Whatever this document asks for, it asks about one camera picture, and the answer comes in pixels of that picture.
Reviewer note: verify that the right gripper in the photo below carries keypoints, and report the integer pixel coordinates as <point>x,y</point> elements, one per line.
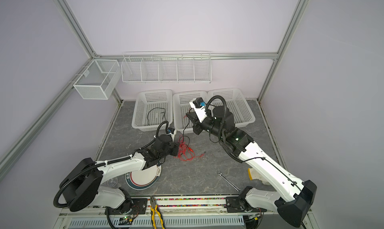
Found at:
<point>199,125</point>

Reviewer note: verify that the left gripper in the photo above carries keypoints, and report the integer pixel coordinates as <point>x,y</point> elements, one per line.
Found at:
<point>175,151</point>

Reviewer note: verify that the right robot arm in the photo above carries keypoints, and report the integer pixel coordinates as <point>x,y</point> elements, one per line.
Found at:
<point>240,146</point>

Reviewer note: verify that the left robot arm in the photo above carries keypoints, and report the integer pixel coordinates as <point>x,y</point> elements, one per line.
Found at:
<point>83,187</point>

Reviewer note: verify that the right white plastic basket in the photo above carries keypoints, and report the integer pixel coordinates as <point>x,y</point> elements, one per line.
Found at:
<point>237,104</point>

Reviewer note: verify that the white plastic basket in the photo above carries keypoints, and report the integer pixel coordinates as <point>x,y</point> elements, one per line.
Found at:
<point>181,106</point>
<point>237,104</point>
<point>152,108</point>

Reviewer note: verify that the middle white plastic basket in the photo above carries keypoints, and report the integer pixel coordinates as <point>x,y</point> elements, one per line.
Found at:
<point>181,106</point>

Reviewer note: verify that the left white plastic basket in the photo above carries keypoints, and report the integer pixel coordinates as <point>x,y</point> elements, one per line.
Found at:
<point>152,108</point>

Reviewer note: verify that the green rimmed white plate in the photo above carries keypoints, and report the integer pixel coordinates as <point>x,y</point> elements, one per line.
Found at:
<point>141,180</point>

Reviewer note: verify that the silver wrench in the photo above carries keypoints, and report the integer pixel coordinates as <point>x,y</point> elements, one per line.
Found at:
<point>228,181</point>

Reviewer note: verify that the white yellow work glove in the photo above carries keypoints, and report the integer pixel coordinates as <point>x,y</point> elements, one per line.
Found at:
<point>254,175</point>

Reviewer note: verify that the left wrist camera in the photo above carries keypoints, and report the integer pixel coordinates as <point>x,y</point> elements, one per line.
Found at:
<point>172,133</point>

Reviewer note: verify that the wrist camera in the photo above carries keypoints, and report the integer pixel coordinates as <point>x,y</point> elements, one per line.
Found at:
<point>199,107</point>
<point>172,133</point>

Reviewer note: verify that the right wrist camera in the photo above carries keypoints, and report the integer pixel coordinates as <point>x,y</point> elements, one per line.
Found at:
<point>199,107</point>

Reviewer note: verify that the yellow handled pliers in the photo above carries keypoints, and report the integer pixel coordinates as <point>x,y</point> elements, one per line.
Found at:
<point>156,213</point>

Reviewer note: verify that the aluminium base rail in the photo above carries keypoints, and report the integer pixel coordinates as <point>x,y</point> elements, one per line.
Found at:
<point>192,206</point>

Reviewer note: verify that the white wire wall shelf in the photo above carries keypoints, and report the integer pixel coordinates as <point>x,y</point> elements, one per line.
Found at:
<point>167,66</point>

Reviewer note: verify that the white mesh wall box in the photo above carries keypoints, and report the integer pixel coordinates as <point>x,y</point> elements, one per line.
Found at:
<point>99,79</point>

